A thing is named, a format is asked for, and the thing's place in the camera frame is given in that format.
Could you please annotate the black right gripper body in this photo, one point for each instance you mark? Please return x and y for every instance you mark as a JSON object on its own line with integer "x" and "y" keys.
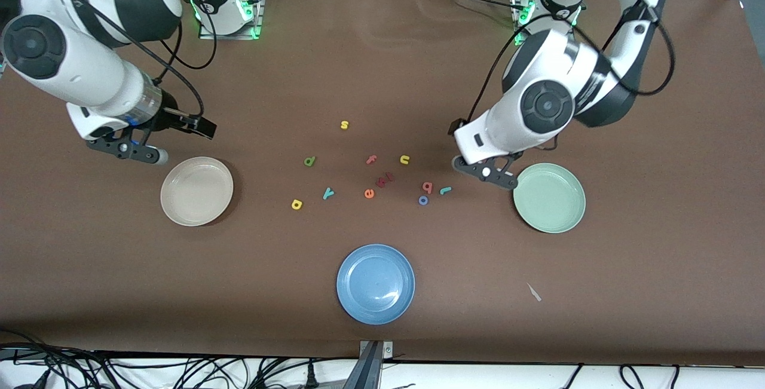
{"x": 169, "y": 107}

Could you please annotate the teal letter y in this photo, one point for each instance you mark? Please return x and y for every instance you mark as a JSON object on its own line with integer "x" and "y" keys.
{"x": 327, "y": 193}

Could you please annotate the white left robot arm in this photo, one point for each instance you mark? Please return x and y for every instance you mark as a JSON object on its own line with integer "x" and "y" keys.
{"x": 574, "y": 60}

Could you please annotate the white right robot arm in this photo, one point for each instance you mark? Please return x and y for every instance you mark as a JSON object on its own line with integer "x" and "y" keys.
{"x": 77, "y": 66}

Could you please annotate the beige brown plate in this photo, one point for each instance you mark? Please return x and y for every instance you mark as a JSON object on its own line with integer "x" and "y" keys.
{"x": 197, "y": 192}

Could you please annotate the brown paper table cover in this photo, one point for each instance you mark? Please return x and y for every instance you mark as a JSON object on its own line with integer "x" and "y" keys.
{"x": 358, "y": 66}

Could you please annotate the pale green plate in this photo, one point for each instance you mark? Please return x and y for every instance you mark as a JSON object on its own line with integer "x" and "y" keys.
{"x": 553, "y": 201}

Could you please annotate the blue plate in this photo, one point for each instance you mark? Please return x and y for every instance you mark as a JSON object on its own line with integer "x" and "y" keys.
{"x": 376, "y": 284}

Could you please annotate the grey tape scrap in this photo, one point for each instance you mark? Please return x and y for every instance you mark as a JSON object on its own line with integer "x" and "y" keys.
{"x": 534, "y": 292}

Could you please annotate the black power plug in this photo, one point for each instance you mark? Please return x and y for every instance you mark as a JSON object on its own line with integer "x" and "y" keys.
{"x": 311, "y": 379}

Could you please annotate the aluminium table edge bracket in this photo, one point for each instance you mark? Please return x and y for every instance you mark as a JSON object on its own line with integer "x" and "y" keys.
{"x": 372, "y": 371}

